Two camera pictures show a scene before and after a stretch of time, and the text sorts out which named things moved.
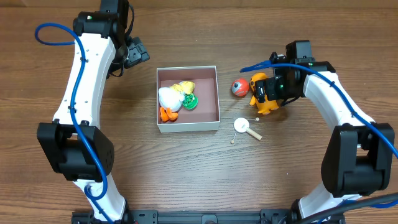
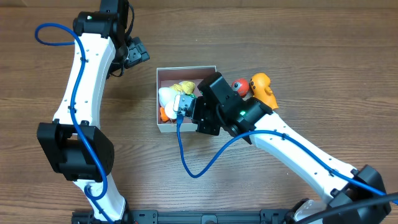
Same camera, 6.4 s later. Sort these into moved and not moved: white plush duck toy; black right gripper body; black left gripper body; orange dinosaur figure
Moved: black right gripper body
Not moved: orange dinosaur figure; black left gripper body; white plush duck toy
